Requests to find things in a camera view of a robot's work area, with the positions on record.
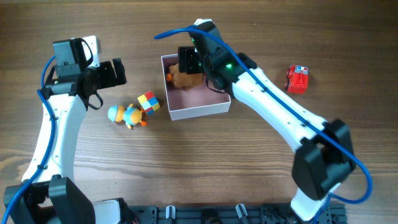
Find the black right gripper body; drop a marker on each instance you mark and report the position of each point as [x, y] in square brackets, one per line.
[189, 60]

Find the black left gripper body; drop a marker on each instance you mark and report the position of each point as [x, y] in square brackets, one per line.
[105, 78]

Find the brown plush bear toy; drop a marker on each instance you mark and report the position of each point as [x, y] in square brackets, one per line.
[183, 80]

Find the white box pink interior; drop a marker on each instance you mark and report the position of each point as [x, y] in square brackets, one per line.
[192, 103]

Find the red toy car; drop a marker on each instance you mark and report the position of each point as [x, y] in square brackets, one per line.
[297, 79]

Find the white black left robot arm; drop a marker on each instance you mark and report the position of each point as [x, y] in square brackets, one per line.
[47, 192]

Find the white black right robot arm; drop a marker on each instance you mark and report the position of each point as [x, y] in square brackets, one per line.
[323, 151]

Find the colourful puzzle cube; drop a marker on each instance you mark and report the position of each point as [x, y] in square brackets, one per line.
[149, 102]

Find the orange blue duck toy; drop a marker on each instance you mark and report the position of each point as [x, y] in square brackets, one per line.
[130, 115]

